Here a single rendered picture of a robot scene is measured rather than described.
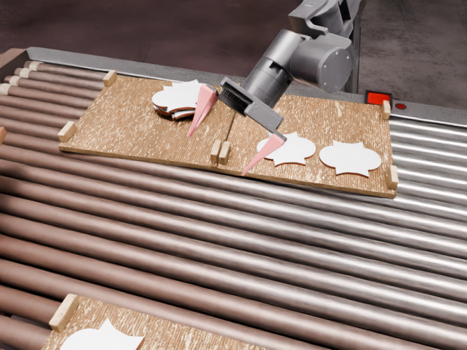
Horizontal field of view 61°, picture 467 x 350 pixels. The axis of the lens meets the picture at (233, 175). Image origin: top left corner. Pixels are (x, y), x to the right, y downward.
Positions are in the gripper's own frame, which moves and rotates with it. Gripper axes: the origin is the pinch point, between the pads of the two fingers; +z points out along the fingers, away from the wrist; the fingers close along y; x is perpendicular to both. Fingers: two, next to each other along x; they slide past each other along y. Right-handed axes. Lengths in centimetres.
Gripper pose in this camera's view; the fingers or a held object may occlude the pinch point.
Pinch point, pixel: (217, 151)
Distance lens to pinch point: 58.1
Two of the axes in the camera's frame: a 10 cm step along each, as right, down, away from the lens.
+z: -5.8, 8.1, 0.3
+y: 8.1, 5.8, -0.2
